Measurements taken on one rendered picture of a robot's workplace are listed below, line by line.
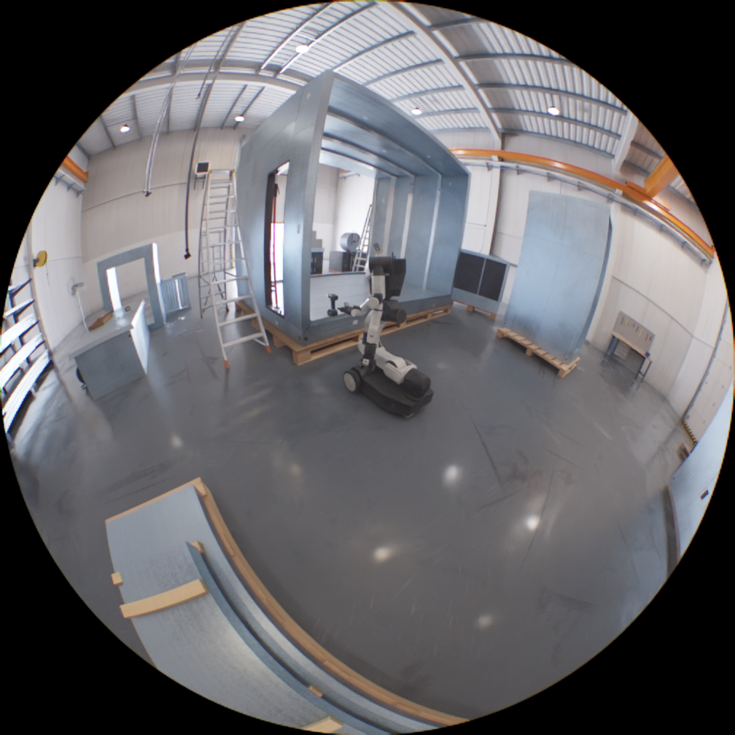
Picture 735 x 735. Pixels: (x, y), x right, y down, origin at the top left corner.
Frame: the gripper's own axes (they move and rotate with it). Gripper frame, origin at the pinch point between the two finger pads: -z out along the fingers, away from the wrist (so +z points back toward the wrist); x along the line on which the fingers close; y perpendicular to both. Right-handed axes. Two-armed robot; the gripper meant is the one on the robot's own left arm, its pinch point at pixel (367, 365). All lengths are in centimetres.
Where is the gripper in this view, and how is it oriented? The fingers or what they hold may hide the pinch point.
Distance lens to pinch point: 169.6
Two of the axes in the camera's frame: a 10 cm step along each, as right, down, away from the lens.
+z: 1.7, -8.9, -4.3
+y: -1.8, 4.0, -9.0
